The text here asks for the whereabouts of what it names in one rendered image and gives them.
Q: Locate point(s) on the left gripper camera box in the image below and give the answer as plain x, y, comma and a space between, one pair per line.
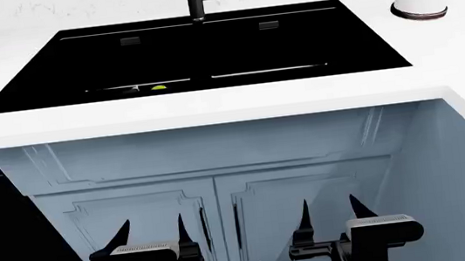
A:
143, 256

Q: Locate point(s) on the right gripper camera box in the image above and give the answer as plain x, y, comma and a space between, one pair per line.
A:
384, 230

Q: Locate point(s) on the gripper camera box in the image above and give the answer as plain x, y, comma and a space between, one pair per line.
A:
384, 230
143, 256

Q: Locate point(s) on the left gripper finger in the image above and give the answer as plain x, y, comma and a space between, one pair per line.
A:
186, 244
115, 242

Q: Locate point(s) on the green round vegetable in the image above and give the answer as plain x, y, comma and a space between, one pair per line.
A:
158, 87

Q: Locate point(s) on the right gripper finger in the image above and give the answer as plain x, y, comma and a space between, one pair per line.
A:
362, 209
305, 234

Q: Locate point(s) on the black dishwasher front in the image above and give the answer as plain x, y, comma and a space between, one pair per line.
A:
2, 229

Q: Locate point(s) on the black double-basin sink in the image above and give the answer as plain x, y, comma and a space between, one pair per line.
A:
206, 54

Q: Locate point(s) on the blue cabinet side panel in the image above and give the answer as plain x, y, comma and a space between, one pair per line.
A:
454, 184

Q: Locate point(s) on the blue cabinet door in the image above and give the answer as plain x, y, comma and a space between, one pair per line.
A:
136, 207
274, 191

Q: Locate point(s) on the blue false drawer panel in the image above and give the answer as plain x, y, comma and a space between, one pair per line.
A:
216, 145

